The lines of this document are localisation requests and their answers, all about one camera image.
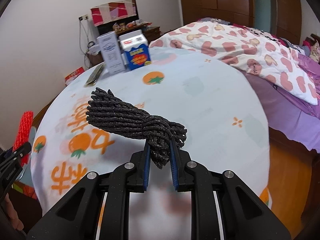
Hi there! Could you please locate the red net bag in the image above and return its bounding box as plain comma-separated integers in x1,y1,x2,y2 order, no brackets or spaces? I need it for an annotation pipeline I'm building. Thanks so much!
13,111,33,165

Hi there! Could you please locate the black foam net bundle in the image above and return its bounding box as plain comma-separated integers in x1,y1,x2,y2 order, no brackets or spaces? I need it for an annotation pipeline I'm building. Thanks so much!
86,87,187,169

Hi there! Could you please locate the person left hand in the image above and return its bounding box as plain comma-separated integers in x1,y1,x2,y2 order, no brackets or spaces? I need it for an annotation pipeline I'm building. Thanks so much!
4,194,24,231

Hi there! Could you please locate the white orange-print tablecloth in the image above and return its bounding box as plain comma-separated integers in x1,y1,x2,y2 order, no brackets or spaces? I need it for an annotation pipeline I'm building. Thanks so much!
30,47,273,240

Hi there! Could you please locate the red cardboard box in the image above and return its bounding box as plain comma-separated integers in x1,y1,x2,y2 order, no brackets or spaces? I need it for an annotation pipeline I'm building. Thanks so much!
65,67,85,86

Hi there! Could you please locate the dark snack sachet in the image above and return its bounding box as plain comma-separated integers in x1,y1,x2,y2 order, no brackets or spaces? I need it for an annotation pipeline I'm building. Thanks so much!
85,63,105,87

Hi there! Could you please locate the purple bed sheet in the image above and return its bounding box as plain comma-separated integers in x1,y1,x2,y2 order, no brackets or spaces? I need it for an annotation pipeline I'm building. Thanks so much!
243,53,320,153

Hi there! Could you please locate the white blue milk carton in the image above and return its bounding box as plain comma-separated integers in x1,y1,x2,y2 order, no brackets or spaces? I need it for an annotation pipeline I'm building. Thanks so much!
97,31,125,75

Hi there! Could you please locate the blue look drink carton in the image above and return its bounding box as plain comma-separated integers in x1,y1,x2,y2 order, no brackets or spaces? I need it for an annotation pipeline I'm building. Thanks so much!
119,30,151,70

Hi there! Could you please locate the red pink patchwork cloth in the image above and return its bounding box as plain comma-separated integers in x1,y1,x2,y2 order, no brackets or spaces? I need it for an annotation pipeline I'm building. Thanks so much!
91,0,137,27

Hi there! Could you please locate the heart print white quilt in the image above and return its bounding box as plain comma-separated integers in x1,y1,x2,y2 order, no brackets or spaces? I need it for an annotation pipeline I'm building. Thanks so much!
149,21,319,106

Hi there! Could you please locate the wooden tv cabinet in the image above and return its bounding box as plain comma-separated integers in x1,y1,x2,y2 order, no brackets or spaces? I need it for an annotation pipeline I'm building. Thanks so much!
86,23,161,66

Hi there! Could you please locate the dark wooden wardrobe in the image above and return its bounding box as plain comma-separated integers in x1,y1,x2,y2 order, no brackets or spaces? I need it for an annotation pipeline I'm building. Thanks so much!
181,0,302,44

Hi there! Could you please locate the wall socket with cables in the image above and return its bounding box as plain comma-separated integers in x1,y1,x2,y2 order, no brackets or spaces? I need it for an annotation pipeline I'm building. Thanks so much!
78,14,95,69

